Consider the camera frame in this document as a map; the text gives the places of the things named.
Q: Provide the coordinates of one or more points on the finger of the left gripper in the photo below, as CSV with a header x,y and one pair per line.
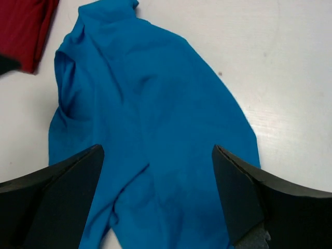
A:
x,y
8,64

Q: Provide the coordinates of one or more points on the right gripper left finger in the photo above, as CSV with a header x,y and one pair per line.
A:
x,y
49,207

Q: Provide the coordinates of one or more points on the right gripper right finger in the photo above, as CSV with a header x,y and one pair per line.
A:
x,y
262,210

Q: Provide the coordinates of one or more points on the blue t shirt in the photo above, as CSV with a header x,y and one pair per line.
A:
x,y
157,109

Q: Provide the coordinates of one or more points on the folded red t shirt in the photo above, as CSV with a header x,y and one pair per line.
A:
x,y
24,29

